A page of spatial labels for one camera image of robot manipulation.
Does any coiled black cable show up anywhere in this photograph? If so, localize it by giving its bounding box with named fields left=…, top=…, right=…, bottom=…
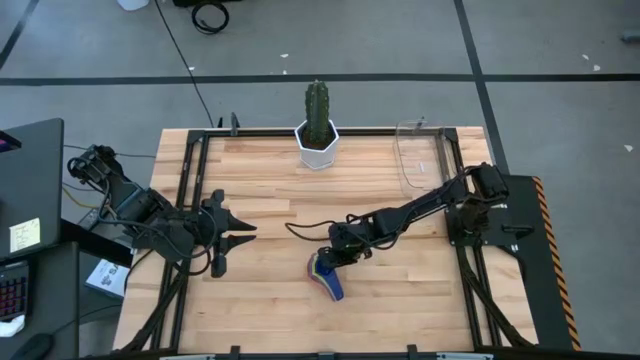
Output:
left=190, top=0, right=232, bottom=36

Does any thin black cable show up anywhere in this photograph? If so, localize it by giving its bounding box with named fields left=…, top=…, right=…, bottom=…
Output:
left=63, top=144, right=157, bottom=159

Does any printed white booklet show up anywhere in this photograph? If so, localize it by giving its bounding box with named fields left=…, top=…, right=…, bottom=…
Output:
left=83, top=257, right=133, bottom=300

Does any green cactus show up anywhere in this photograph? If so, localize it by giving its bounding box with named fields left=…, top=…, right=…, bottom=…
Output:
left=304, top=78, right=333, bottom=147

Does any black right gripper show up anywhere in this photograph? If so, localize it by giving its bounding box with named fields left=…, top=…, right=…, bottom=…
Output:
left=317, top=221, right=375, bottom=273

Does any black backlit keyboard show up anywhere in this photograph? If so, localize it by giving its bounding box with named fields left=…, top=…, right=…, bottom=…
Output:
left=0, top=259, right=31, bottom=323

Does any black side platform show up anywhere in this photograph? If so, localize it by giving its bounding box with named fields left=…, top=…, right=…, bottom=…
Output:
left=499, top=173, right=576, bottom=351

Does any black desk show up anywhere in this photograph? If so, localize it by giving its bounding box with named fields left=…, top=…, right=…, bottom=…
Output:
left=0, top=241, right=132, bottom=360

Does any black computer monitor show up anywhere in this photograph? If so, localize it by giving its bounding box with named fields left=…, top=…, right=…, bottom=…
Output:
left=0, top=117, right=66, bottom=262

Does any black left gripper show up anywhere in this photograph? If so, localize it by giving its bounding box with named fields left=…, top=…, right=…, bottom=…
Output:
left=198, top=188, right=259, bottom=279

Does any yellow sticky note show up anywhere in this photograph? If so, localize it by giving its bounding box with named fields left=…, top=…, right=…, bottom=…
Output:
left=8, top=217, right=42, bottom=254

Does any yellow black hazard tape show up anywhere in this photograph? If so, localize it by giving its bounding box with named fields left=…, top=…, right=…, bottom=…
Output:
left=532, top=174, right=583, bottom=352

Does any small indigo measuring cup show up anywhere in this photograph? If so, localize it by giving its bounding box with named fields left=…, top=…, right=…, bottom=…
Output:
left=309, top=254, right=346, bottom=303

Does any black power adapter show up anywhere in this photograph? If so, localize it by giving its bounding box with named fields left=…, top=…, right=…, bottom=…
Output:
left=77, top=206, right=109, bottom=232

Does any black aluminium table frame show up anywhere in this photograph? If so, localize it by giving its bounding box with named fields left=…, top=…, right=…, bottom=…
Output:
left=118, top=126, right=540, bottom=360

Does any long black floor cable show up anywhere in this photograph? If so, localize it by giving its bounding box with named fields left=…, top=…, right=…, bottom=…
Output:
left=153, top=0, right=217, bottom=129

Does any black computer mouse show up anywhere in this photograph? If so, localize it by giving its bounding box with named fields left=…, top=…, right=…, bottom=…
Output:
left=10, top=333, right=56, bottom=360

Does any white hexagonal plant pot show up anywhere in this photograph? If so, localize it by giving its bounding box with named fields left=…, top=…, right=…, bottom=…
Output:
left=293, top=118, right=341, bottom=172

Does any clear plastic basket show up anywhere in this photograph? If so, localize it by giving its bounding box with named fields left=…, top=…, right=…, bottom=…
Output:
left=393, top=118, right=462, bottom=198

